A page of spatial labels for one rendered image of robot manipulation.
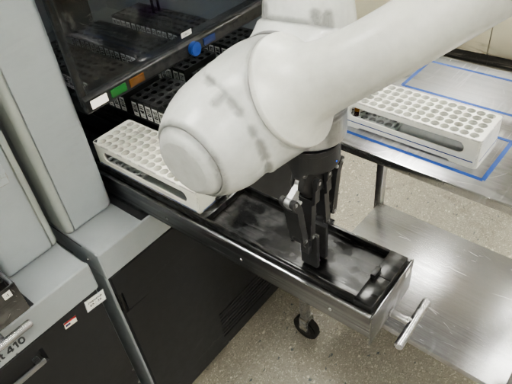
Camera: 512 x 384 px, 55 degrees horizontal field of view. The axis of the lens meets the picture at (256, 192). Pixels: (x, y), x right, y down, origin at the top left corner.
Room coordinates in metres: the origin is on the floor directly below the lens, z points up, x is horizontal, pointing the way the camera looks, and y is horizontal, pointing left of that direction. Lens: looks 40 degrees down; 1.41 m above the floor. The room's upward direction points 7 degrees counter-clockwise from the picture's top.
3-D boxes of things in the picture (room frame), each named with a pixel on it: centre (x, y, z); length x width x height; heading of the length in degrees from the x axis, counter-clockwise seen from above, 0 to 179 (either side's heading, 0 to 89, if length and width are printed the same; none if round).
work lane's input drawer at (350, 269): (0.67, 0.05, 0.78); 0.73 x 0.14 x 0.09; 47
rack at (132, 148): (0.80, 0.18, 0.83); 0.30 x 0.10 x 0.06; 47
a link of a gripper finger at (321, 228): (0.54, -0.09, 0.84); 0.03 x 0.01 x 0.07; 47
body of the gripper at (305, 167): (0.53, -0.08, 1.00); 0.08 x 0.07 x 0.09; 137
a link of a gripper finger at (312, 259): (0.52, -0.07, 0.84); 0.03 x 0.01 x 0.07; 47
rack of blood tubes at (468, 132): (0.82, -0.33, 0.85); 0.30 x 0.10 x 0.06; 45
